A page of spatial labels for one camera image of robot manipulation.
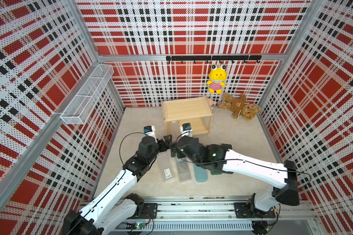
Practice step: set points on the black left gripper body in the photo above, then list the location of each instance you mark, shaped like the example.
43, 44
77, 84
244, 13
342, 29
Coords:
162, 147

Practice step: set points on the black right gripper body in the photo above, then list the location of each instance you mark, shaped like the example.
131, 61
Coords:
174, 148

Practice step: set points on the translucent white pencil case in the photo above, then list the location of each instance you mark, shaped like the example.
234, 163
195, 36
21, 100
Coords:
165, 166
184, 174

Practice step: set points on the light teal pencil case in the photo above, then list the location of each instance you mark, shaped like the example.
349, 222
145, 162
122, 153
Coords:
201, 174

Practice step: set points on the dark green pencil case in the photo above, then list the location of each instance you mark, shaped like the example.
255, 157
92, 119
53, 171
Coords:
215, 172

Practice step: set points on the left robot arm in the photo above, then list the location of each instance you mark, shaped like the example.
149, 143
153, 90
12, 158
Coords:
103, 214

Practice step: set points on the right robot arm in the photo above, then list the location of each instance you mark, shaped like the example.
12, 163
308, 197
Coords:
281, 177

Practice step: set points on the wooden two-tier shelf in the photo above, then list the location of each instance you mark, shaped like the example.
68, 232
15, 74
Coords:
196, 111

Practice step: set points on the brown teddy bear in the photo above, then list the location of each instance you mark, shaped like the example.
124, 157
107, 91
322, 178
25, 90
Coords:
239, 107

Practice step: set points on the yellow frog plush toy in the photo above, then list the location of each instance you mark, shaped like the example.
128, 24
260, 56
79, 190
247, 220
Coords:
217, 77

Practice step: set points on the green circuit board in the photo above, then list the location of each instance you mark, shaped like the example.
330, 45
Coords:
135, 226

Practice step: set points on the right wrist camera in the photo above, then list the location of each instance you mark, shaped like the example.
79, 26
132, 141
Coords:
186, 130

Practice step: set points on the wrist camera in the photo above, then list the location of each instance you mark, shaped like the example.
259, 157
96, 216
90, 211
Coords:
150, 130
186, 130

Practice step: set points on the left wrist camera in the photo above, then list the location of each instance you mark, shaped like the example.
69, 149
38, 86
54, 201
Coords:
150, 130

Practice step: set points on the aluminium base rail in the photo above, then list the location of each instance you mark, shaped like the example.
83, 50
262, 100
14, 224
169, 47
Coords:
221, 215

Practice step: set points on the black wall hook rail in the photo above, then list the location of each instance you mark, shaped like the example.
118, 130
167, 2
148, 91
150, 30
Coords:
207, 58

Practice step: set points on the white wire mesh basket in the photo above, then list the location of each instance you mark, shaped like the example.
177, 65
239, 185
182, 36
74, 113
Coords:
80, 108

